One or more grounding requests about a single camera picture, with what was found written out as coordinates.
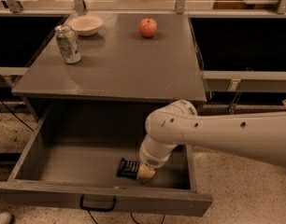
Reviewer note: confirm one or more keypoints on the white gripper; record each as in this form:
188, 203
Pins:
152, 160

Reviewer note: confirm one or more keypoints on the blue rxbar blueberry bar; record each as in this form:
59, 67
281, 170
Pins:
128, 169

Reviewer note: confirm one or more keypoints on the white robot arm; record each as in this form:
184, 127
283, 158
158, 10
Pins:
257, 136

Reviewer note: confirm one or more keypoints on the open grey top drawer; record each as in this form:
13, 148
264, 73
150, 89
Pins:
56, 171

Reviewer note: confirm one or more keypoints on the grey cabinet with top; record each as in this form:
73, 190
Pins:
120, 78

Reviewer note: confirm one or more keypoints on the silver green soda can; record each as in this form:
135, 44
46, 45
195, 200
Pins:
67, 43

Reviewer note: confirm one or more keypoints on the red apple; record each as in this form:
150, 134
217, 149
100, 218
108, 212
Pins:
147, 27

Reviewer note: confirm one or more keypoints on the white object on floor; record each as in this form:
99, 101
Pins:
5, 218

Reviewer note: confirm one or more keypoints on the white paper bowl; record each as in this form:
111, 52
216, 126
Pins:
86, 25

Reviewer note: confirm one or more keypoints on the black drawer handle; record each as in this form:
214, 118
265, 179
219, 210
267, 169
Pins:
90, 204

